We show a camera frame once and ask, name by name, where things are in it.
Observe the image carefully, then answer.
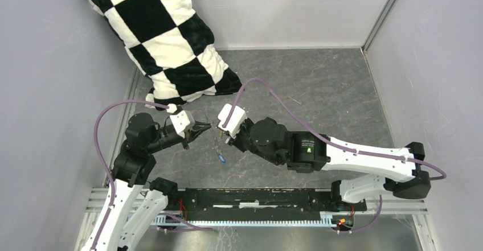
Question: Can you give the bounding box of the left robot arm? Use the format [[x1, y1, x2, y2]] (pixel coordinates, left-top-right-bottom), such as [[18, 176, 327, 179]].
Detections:
[[82, 111, 211, 250]]

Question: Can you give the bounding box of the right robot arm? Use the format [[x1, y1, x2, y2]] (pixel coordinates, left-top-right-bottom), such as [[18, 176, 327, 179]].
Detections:
[[218, 118, 431, 210]]

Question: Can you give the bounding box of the black white checkered blanket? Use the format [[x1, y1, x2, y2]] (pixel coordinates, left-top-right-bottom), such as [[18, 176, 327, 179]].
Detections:
[[88, 0, 242, 111]]

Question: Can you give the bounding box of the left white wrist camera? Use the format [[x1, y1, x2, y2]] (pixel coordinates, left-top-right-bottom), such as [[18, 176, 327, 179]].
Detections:
[[169, 110, 195, 138]]

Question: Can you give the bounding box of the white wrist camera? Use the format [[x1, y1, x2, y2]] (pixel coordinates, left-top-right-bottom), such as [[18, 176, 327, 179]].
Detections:
[[217, 104, 247, 137], [169, 110, 195, 138]]

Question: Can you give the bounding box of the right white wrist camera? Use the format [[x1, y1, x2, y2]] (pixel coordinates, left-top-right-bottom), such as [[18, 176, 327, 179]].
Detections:
[[217, 104, 247, 137]]

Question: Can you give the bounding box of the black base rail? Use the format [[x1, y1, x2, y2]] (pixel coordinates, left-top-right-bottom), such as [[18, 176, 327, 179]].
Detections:
[[165, 188, 367, 221]]

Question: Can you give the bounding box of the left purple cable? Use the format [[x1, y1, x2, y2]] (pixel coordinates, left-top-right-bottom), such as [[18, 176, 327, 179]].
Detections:
[[90, 99, 214, 251]]

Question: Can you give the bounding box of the purple cable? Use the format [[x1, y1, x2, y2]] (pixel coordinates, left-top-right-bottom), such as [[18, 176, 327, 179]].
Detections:
[[90, 99, 214, 251], [222, 78, 448, 234]]

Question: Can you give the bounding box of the white slotted cable duct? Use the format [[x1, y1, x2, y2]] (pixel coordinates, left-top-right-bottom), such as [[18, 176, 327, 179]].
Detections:
[[150, 213, 351, 228]]

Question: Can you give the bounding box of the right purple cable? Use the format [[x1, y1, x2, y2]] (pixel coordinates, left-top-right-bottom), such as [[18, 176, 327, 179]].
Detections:
[[222, 78, 448, 234]]

